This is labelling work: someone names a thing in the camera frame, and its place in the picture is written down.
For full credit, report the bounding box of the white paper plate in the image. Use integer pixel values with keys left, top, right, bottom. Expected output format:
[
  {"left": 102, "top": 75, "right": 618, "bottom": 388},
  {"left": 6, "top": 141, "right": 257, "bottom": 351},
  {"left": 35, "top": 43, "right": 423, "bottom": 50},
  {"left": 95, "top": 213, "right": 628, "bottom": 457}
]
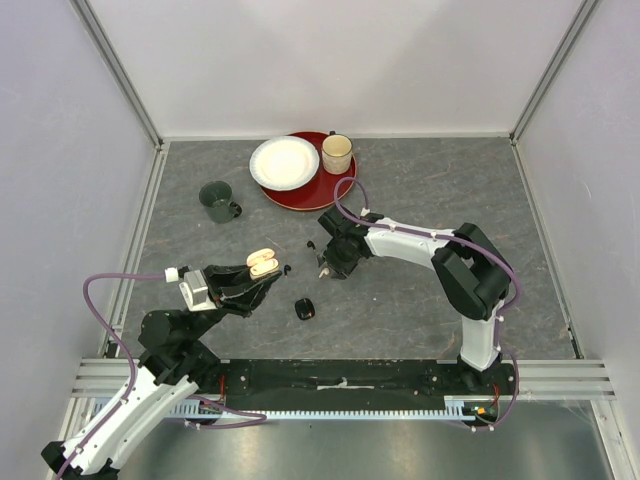
[{"left": 249, "top": 136, "right": 320, "bottom": 191}]

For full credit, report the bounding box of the slotted cable duct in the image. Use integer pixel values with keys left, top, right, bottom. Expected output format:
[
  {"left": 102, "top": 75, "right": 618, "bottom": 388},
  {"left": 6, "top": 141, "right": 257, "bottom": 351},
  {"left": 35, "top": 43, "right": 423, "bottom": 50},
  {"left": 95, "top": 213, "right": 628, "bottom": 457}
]
[{"left": 166, "top": 398, "right": 499, "bottom": 421}]

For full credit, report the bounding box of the beige ceramic cup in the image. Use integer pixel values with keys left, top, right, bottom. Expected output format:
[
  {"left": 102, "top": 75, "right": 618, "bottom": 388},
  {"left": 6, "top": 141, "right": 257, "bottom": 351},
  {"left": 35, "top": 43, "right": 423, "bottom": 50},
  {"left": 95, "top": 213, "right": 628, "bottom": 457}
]
[{"left": 321, "top": 131, "right": 353, "bottom": 175}]

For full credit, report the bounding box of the pink earbud charging case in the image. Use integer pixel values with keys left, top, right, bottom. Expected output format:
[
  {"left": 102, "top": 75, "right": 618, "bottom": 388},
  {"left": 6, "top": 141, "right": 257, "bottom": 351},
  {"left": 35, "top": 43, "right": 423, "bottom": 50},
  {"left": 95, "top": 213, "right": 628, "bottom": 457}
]
[{"left": 246, "top": 248, "right": 279, "bottom": 280}]

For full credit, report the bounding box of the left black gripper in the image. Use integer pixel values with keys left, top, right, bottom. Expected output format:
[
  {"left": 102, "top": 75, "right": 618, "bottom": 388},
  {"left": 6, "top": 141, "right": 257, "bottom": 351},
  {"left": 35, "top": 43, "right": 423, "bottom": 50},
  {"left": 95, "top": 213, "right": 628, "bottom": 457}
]
[{"left": 184, "top": 257, "right": 283, "bottom": 343}]

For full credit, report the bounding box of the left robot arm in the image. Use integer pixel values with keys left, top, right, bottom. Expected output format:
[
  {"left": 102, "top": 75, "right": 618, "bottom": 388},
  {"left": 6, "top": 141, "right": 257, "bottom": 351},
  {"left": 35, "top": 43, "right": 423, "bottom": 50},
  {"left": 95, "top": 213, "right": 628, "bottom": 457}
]
[{"left": 42, "top": 258, "right": 282, "bottom": 479}]

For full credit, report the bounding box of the dark green mug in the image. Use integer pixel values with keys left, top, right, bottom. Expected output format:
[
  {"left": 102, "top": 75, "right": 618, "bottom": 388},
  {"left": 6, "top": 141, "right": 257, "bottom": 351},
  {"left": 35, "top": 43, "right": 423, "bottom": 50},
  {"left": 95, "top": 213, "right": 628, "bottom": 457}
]
[{"left": 198, "top": 181, "right": 243, "bottom": 224}]

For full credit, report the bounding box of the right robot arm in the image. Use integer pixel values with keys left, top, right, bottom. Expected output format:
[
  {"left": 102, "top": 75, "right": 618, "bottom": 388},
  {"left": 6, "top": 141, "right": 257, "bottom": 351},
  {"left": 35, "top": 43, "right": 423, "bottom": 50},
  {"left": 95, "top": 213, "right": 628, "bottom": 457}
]
[{"left": 318, "top": 206, "right": 516, "bottom": 394}]

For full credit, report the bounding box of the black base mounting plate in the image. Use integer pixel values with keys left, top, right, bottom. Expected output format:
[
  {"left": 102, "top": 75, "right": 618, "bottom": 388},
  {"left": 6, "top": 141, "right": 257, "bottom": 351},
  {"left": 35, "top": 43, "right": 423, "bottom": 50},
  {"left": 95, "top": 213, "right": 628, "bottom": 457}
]
[{"left": 200, "top": 359, "right": 516, "bottom": 413}]

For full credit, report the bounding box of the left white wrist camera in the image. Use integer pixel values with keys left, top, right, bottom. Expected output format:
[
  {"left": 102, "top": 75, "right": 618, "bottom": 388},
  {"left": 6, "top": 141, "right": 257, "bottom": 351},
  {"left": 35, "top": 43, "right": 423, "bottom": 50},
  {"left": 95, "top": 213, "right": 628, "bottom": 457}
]
[{"left": 164, "top": 267, "right": 216, "bottom": 312}]

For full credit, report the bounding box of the red round tray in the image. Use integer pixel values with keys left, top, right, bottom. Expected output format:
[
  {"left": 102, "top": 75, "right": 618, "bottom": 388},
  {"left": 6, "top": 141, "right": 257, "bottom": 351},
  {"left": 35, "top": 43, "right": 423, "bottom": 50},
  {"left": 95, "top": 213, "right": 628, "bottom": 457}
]
[{"left": 260, "top": 131, "right": 357, "bottom": 211}]

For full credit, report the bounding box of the black earbud charging case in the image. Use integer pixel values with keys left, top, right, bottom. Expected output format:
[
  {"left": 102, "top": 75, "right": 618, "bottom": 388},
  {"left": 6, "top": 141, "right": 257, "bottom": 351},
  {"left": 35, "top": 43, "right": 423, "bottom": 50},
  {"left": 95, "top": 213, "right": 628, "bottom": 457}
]
[{"left": 294, "top": 298, "right": 316, "bottom": 321}]

